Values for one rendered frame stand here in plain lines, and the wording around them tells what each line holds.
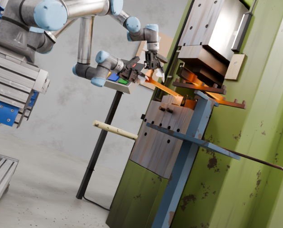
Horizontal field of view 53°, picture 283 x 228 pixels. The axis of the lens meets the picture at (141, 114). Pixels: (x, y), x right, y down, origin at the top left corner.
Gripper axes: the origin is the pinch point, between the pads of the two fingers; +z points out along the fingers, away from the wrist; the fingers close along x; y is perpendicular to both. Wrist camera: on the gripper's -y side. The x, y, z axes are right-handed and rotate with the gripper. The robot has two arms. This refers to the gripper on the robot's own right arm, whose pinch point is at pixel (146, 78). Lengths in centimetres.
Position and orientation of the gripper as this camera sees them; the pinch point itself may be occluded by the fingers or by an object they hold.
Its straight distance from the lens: 179.6
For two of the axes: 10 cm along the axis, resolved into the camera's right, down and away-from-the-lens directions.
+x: 5.7, 1.6, -8.1
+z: 7.4, 3.3, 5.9
